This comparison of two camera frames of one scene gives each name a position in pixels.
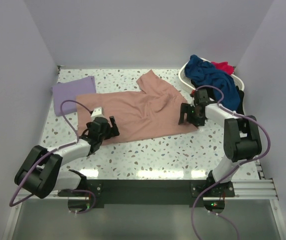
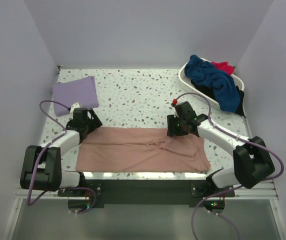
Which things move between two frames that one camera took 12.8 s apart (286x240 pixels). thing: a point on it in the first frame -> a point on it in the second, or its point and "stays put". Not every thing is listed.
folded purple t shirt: [68, 90] stays put
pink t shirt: [154, 112] -> [124, 149]
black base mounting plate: [148, 193] stays put
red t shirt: [225, 66] stays put
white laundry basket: [182, 77] stays put
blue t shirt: [205, 73] stays put
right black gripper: [184, 108] -> [171, 130]
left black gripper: [111, 131] -> [94, 123]
